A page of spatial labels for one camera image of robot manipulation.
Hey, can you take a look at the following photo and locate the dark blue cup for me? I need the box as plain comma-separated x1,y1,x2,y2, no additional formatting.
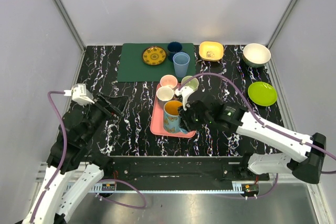
167,41,183,61

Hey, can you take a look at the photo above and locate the light blue plastic cup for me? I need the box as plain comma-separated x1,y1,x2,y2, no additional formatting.
173,52,190,78

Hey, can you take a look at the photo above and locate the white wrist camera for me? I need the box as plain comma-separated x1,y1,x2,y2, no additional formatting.
174,86,194,110
64,83,95,106

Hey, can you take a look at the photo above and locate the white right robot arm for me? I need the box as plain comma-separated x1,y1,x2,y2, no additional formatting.
178,100,326,184

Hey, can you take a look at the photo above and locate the yellow square bowl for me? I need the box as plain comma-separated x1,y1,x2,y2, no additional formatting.
198,41,224,61

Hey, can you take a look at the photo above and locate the white grey mug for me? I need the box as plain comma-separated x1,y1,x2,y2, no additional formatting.
156,86,174,102

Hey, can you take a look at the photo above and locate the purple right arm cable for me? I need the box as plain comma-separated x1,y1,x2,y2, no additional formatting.
178,73,336,200

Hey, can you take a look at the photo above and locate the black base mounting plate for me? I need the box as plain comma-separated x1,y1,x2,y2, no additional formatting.
103,156,269,192

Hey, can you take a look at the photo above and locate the pink plastic tray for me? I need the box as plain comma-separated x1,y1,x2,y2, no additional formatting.
150,97,196,138

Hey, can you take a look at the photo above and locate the dark green mat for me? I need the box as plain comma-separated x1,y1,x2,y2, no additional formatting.
117,42,197,82

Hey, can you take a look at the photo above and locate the lime green plate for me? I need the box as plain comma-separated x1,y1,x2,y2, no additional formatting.
247,81,277,106

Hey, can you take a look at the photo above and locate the yellow patterned plate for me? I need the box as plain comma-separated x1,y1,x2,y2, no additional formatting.
142,46,167,66

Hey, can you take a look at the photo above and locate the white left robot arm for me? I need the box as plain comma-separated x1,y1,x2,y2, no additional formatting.
21,93,128,223

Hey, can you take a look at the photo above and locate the pink and white mug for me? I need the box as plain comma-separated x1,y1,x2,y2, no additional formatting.
160,74,178,89

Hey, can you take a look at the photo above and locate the light blue glazed mug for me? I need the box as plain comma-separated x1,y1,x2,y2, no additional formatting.
163,100,188,134

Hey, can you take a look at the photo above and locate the white round bowl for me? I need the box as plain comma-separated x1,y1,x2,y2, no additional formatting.
243,43,271,68

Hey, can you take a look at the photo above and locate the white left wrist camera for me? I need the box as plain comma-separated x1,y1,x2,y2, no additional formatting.
64,83,95,106

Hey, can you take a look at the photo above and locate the sage green mug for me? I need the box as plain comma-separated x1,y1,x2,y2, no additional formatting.
181,76,199,91

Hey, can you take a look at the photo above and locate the dark grey mug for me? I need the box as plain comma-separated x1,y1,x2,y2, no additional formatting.
173,97,183,102

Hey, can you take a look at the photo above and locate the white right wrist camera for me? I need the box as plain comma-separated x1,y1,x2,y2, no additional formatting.
174,86,194,110

